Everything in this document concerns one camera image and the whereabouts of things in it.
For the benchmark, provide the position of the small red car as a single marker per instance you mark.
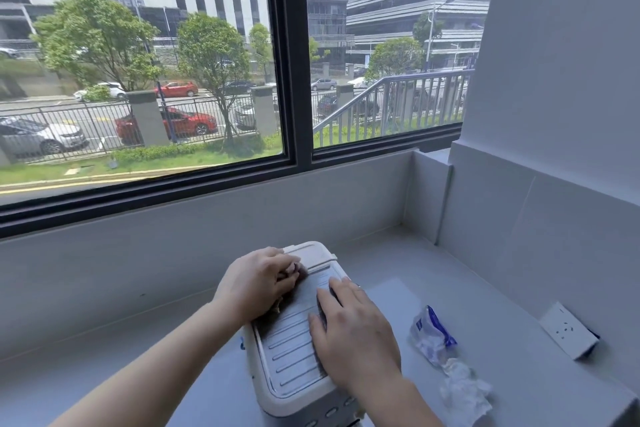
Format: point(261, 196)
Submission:
point(176, 89)

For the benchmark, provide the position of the street lamp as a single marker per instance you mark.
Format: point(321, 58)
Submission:
point(436, 26)

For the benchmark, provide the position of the bushy green tree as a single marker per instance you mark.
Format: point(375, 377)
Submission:
point(395, 55)

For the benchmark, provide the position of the large red car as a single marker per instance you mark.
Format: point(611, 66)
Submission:
point(182, 124)

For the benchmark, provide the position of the black window frame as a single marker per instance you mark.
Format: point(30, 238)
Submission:
point(295, 91)

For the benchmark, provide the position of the crumpled white tissue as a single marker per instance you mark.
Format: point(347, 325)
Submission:
point(465, 389)

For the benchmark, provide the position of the large round green tree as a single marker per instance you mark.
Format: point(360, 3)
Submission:
point(95, 36)

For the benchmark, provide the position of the person's left hand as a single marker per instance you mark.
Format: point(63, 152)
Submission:
point(252, 281)

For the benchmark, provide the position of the person's left forearm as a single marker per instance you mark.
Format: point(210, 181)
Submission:
point(155, 371)

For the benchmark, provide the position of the white wall socket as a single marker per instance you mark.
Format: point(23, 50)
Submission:
point(567, 329)

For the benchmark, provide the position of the person's left fingers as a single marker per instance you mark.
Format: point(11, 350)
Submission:
point(287, 269)

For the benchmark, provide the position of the white car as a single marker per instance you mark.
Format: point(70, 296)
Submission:
point(112, 89)

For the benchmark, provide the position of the blue and white plastic packet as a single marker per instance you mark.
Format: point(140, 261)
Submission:
point(431, 334)

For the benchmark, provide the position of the grey fence pillar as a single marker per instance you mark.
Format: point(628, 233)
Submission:
point(148, 116)
point(265, 109)

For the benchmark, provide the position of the person's right forearm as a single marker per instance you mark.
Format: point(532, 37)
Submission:
point(400, 409)

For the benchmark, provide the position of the grey stair railing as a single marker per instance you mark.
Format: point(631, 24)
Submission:
point(395, 101)

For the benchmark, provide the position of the slim green tree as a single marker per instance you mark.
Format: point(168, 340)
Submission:
point(212, 54)

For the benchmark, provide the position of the white suitcase-shaped appliance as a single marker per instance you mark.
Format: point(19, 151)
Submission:
point(287, 351)

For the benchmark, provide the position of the low grey layered building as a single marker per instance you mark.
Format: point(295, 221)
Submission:
point(415, 9)

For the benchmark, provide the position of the person's right hand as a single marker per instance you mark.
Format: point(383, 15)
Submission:
point(360, 341)

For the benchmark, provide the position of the black metal fence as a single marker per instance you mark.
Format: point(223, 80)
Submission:
point(90, 129)

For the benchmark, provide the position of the dark parked car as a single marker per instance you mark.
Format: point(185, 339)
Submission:
point(330, 105)

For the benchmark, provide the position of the silver car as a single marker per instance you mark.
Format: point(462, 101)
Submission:
point(35, 136)

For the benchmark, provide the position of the person's right thumb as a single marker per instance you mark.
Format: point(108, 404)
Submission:
point(316, 331)

